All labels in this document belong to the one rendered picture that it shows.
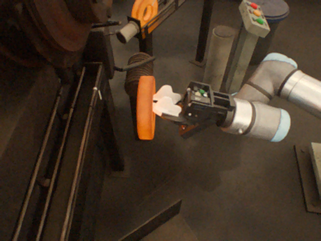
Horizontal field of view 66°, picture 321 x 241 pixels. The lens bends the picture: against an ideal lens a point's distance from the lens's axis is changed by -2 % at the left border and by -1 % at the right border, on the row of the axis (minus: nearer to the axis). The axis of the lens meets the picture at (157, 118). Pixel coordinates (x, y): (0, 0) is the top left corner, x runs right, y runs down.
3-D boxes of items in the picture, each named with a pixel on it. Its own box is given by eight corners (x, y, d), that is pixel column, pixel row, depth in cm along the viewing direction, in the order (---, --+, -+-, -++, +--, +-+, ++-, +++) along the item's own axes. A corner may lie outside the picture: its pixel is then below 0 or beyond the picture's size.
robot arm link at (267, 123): (265, 135, 73) (286, 149, 64) (227, 127, 70) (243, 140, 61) (277, 105, 71) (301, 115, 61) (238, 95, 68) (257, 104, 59)
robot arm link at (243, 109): (230, 114, 70) (235, 143, 64) (214, 110, 69) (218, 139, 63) (248, 93, 64) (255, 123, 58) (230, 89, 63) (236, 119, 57)
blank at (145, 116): (134, 115, 52) (150, 115, 51) (140, 63, 60) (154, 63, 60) (140, 149, 64) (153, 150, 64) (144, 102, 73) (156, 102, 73)
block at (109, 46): (89, 80, 106) (73, 30, 87) (92, 68, 111) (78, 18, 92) (113, 81, 106) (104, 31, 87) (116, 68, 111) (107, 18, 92)
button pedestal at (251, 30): (221, 104, 171) (246, 23, 122) (217, 80, 186) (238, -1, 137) (245, 105, 171) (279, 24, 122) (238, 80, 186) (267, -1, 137)
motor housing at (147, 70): (132, 144, 152) (122, 81, 109) (135, 116, 165) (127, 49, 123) (153, 145, 152) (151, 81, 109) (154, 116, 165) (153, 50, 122)
